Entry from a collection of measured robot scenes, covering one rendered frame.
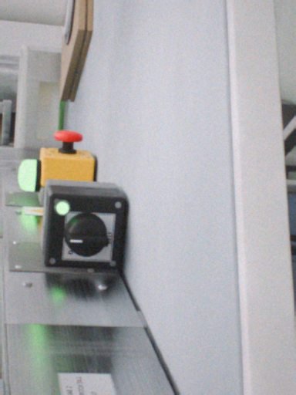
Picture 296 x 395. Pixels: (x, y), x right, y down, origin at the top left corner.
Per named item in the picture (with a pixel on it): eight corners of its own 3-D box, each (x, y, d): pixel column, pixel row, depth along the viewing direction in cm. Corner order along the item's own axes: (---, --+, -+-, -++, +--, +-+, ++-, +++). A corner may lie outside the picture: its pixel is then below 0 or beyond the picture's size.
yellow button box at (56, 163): (89, 197, 129) (37, 194, 128) (92, 146, 128) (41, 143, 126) (94, 209, 123) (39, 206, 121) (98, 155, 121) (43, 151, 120)
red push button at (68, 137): (52, 152, 125) (53, 128, 125) (79, 153, 126) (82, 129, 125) (53, 156, 122) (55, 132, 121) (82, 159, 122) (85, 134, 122)
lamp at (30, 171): (38, 188, 126) (16, 187, 126) (40, 156, 126) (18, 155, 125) (39, 195, 122) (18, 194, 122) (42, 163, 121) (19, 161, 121)
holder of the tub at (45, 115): (55, 180, 188) (18, 177, 187) (65, 48, 183) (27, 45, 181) (62, 197, 172) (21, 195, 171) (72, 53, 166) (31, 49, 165)
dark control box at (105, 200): (113, 250, 103) (40, 247, 101) (119, 182, 101) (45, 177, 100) (123, 271, 95) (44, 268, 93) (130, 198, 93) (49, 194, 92)
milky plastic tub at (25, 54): (55, 155, 188) (13, 152, 186) (63, 47, 183) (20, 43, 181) (62, 170, 171) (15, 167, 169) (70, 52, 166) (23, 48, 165)
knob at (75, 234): (104, 254, 94) (109, 264, 91) (62, 252, 94) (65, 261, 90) (108, 213, 93) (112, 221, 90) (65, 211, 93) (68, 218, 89)
